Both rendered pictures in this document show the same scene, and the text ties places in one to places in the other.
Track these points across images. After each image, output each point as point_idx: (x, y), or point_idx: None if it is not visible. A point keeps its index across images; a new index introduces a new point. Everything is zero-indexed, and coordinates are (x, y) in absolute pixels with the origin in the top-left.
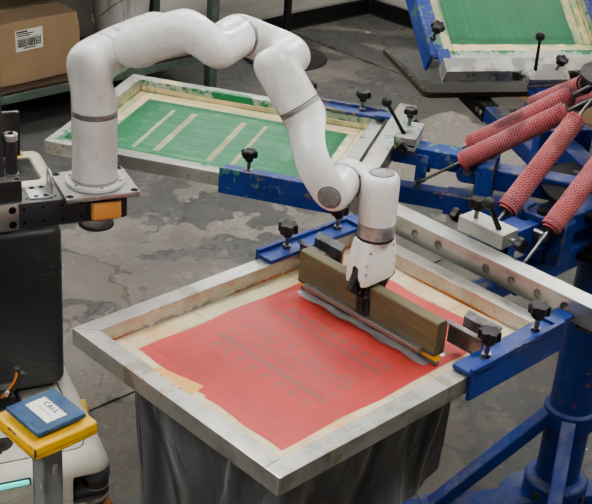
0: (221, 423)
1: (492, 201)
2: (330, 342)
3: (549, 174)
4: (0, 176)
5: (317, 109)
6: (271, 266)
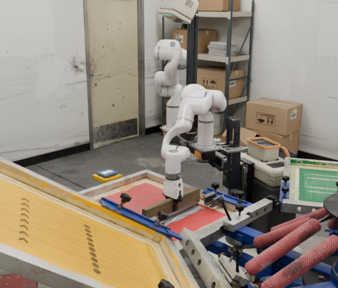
0: (94, 188)
1: (219, 198)
2: None
3: None
4: (188, 131)
5: (178, 122)
6: (202, 194)
